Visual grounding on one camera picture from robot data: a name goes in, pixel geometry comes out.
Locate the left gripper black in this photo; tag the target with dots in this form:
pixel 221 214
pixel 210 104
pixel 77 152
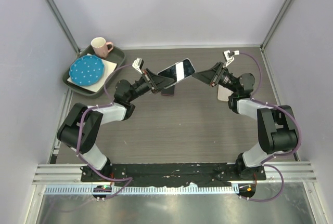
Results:
pixel 156 82

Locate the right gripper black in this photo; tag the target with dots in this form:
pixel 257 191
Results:
pixel 208 76

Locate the purple smartphone black screen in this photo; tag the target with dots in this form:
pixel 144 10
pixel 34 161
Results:
pixel 168 91

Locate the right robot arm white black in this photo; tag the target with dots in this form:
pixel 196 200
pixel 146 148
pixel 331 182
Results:
pixel 277 131

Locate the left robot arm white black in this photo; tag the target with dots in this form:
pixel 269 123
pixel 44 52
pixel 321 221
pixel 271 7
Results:
pixel 81 126

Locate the pink mug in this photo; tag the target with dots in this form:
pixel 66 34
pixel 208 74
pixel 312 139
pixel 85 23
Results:
pixel 101 47

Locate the blue dotted plate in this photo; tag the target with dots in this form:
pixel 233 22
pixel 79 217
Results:
pixel 87 70

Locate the dark green tray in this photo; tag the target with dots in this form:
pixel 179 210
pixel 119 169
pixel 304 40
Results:
pixel 115 59

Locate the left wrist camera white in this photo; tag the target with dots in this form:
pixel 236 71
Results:
pixel 138 64

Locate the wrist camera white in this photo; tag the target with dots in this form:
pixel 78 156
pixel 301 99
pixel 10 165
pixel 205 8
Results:
pixel 229 57
pixel 138 64

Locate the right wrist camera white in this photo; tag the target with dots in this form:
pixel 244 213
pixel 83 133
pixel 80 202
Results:
pixel 229 57

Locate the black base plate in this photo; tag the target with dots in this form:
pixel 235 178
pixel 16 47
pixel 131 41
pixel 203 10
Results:
pixel 183 174

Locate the slotted cable duct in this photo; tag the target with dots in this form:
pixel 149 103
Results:
pixel 108 190

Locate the aluminium frame rail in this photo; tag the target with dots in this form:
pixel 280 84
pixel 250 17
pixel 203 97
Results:
pixel 66 174

